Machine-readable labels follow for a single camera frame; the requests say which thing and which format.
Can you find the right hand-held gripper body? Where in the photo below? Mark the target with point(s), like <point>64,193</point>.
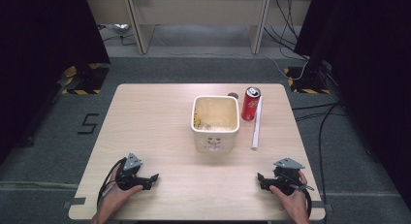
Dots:
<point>285,178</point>

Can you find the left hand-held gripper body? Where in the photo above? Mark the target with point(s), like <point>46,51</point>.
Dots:
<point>126,178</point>

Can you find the white straw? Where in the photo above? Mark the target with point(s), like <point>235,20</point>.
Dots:
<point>257,127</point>

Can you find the cream square plastic bin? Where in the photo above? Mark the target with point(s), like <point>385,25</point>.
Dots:
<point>214,140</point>

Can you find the red soda can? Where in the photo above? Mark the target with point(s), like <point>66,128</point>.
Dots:
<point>250,106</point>

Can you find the person's right hand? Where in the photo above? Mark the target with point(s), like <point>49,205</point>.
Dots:
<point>292,201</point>

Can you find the person's left hand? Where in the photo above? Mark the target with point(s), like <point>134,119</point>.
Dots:
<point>113,198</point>

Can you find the black tape strip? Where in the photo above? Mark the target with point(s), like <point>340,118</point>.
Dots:
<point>323,206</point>
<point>75,202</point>

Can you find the small dark round object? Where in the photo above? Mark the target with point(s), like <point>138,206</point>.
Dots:
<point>233,95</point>

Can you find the black stand base striped tape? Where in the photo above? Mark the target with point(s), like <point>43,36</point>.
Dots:
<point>307,81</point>
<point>90,80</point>

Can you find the black curtain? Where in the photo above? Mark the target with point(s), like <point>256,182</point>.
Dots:
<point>38,56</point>
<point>371,56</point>

